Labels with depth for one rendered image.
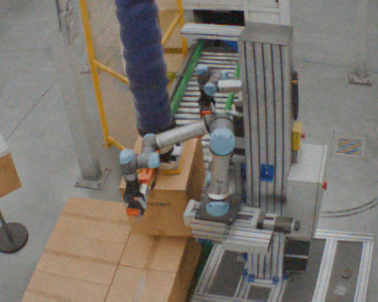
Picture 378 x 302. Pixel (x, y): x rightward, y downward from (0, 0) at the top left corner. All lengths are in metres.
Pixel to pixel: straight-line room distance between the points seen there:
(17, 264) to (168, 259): 1.58
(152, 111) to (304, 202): 1.01
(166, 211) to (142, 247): 0.40
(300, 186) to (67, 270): 1.64
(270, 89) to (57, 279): 1.88
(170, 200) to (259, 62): 1.08
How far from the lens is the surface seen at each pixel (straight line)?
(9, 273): 4.47
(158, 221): 3.37
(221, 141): 2.53
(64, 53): 4.30
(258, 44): 2.55
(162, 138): 2.74
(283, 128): 2.80
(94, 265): 3.54
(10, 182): 4.18
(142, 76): 2.97
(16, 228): 4.79
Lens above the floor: 3.16
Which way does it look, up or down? 38 degrees down
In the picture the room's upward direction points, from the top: 7 degrees counter-clockwise
